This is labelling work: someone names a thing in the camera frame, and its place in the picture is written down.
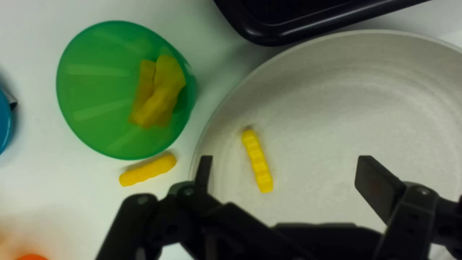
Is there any orange plastic cup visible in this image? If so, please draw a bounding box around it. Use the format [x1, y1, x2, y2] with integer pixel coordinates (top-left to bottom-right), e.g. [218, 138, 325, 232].
[14, 252, 47, 260]

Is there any yellow toy fry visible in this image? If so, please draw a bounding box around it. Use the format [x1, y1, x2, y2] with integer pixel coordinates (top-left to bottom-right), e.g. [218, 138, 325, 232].
[138, 54, 186, 126]
[131, 59, 156, 125]
[118, 152, 177, 186]
[241, 128, 274, 193]

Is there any green plastic cup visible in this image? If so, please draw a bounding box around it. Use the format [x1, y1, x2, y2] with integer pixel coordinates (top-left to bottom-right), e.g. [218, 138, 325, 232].
[56, 20, 197, 160]

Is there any black plastic tray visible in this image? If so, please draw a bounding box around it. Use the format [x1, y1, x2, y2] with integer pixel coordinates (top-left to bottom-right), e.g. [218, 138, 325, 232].
[213, 0, 427, 46]

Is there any beige round plate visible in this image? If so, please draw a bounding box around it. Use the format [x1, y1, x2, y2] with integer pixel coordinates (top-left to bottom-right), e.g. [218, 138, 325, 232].
[196, 30, 462, 228]

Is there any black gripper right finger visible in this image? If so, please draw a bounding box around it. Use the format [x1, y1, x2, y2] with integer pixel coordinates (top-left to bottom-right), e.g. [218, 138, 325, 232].
[353, 155, 462, 260]

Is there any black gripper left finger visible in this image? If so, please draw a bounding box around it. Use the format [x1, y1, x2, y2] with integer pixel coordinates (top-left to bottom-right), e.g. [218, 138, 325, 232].
[95, 154, 309, 260]

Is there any blue round lid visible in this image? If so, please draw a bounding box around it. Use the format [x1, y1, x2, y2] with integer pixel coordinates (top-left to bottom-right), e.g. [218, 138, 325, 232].
[0, 85, 17, 154]

